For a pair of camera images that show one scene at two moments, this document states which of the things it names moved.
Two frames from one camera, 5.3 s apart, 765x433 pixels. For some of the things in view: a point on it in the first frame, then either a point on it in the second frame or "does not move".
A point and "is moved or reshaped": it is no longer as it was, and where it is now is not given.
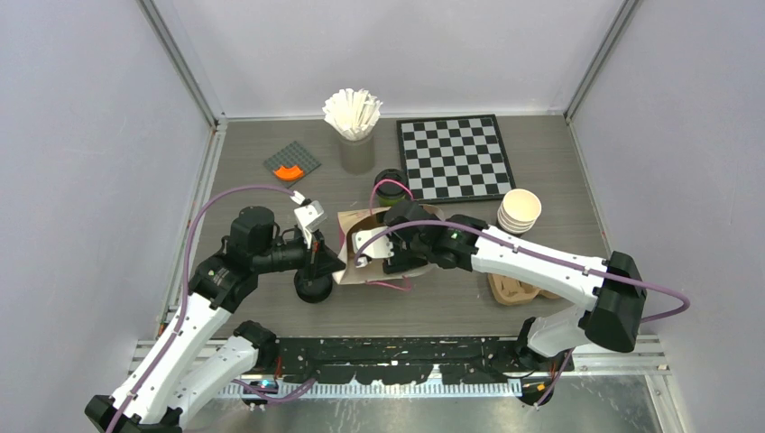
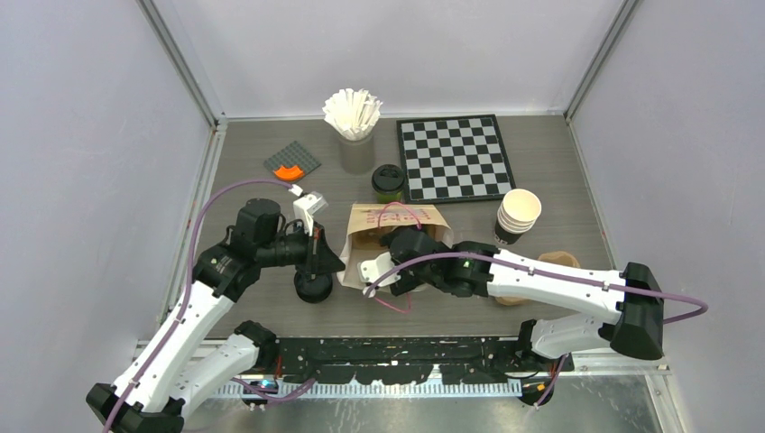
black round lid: x=315 y=290 does not move
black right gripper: x=400 y=261 → x=407 y=281
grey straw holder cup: x=357 y=156 does not move
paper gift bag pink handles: x=346 y=270 is moved or reshaped
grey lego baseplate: x=290 y=156 does not move
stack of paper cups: x=519 y=211 does not move
